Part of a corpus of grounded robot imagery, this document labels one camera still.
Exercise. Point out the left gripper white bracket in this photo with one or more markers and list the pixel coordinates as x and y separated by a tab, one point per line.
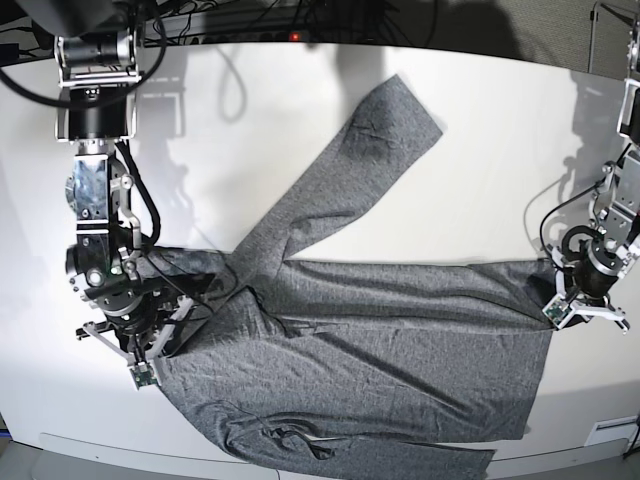
585	283

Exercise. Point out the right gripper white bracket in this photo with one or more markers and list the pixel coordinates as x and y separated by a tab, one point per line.
140	327

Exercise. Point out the grey long-sleeve T-shirt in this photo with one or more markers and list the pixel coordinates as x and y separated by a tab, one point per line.
360	371

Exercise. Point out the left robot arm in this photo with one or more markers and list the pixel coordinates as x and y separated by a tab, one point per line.
614	200

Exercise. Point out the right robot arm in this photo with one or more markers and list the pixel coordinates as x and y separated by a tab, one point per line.
97	45

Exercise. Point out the white label plate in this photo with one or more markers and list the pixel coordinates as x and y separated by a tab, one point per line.
612	430

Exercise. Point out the black power strip red light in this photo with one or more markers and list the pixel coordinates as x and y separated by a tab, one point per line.
281	36

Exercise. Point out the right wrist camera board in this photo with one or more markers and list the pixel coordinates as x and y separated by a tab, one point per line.
143	375

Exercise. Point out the metal stand frame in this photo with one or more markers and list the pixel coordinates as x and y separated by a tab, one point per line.
610	26

